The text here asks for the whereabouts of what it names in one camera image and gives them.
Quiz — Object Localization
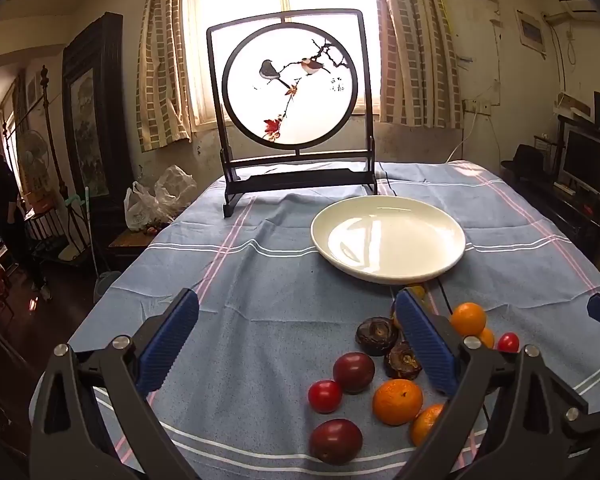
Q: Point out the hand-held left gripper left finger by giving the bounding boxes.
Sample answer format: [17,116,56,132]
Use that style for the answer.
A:
[28,287,201,480]

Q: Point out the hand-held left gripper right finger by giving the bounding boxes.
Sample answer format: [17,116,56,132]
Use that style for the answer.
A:
[394,287,600,480]

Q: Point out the dark brown water chestnut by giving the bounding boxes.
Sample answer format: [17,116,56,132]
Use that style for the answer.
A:
[356,316,400,357]
[384,341,423,381]

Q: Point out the dark red plum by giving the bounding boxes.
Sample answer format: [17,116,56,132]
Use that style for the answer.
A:
[309,418,363,465]
[333,352,376,394]

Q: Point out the white round plate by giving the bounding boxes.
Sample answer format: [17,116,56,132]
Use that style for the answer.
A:
[310,196,467,286]

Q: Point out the blue striped tablecloth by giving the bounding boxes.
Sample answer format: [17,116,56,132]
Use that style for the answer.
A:
[27,160,600,480]

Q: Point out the dark wooden side table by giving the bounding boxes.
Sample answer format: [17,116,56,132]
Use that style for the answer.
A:
[107,227,156,271]

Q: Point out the black desk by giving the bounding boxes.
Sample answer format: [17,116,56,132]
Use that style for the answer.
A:
[500,160,600,266]

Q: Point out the white plastic bag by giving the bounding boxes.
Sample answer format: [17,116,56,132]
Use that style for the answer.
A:
[124,181,173,232]

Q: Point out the computer monitor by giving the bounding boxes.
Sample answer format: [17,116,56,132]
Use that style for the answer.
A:
[560,127,600,196]

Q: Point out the clear plastic bag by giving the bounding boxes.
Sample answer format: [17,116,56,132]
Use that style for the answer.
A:
[155,165,198,217]

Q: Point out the black hat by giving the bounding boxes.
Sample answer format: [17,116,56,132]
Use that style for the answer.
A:
[500,144,546,181]

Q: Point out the dark framed landscape painting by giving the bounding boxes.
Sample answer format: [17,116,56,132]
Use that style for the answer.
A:
[61,12,133,211]

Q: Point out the standing fan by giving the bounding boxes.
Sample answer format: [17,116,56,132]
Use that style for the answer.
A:
[17,130,51,196]

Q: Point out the round bird painting table screen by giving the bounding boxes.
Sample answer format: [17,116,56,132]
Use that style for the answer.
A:
[206,8,378,219]

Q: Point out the checked curtain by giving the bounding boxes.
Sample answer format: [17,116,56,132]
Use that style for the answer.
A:
[370,0,463,129]
[135,0,193,152]

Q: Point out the white air conditioner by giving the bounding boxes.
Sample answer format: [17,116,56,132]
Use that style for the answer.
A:
[542,0,600,23]

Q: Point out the small white wall frame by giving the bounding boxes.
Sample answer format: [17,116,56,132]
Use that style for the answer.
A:
[515,9,547,53]

